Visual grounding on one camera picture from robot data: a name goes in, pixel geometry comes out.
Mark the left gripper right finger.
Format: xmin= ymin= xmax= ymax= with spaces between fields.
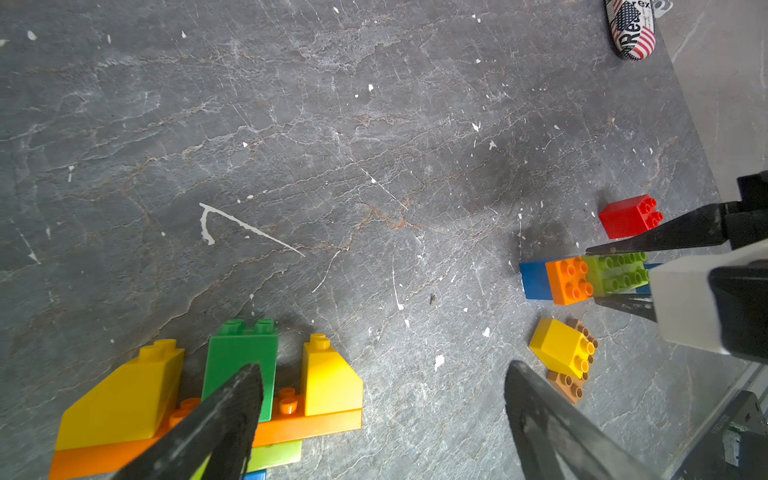
xmin=504 ymin=360 xmax=657 ymax=479

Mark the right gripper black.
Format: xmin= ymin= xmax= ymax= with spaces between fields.
xmin=586 ymin=170 xmax=767 ymax=323

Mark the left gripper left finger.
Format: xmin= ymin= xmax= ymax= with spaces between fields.
xmin=114 ymin=364 xmax=264 ymax=479

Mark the brown lego plate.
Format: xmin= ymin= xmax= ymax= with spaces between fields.
xmin=546 ymin=318 xmax=599 ymax=405

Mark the red lego brick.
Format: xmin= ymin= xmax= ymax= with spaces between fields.
xmin=599 ymin=194 xmax=664 ymax=239

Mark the light green lego plate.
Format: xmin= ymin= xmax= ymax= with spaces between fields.
xmin=582 ymin=252 xmax=649 ymax=297

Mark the dark green lego brick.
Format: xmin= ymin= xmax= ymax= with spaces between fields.
xmin=202 ymin=319 xmax=278 ymax=423

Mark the yellow lego brick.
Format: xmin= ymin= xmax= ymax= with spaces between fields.
xmin=529 ymin=318 xmax=596 ymax=379
xmin=300 ymin=334 xmax=364 ymax=416
xmin=55 ymin=339 xmax=185 ymax=451

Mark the orange 2x4 lego plate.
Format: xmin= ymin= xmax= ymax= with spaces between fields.
xmin=49 ymin=388 xmax=363 ymax=479

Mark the small blue lego brick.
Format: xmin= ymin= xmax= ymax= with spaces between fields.
xmin=519 ymin=261 xmax=553 ymax=301

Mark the lime green lego plate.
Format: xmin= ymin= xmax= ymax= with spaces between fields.
xmin=245 ymin=440 xmax=303 ymax=475

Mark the blue lego block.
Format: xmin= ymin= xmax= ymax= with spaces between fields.
xmin=244 ymin=470 xmax=267 ymax=480

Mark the flag pattern can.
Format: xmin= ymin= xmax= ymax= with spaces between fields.
xmin=604 ymin=0 xmax=657 ymax=61

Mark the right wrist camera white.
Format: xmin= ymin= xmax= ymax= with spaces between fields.
xmin=650 ymin=240 xmax=767 ymax=363

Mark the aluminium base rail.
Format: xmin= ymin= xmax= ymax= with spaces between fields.
xmin=666 ymin=364 xmax=767 ymax=479

